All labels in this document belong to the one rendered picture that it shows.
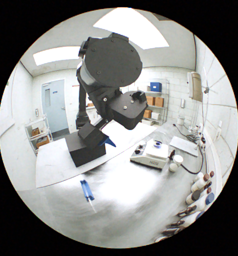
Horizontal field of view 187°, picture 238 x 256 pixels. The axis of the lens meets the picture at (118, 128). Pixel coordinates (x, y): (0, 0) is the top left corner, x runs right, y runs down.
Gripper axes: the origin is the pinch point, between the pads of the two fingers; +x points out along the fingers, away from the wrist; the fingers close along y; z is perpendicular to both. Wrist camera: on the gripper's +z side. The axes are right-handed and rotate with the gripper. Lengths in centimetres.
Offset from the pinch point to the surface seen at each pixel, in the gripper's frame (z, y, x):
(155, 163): 8.2, 4.2, 26.9
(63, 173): -18.8, -32.6, 10.9
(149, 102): -102, 192, 110
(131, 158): -4.2, 0.3, 25.7
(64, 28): -76, 36, -129
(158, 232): 32.5, -22.5, 17.1
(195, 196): 36.9, -3.5, 20.8
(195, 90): 23, 55, 6
